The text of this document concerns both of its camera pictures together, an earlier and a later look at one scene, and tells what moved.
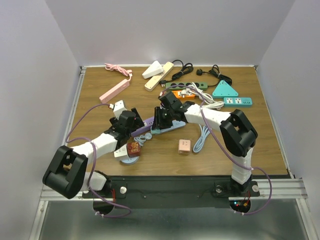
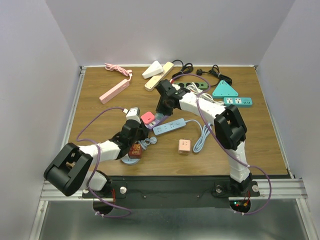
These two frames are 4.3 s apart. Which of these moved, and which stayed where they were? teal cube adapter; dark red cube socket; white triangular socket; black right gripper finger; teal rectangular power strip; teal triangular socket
Moved: black right gripper finger; teal cube adapter
Stayed: dark red cube socket; white triangular socket; teal triangular socket; teal rectangular power strip
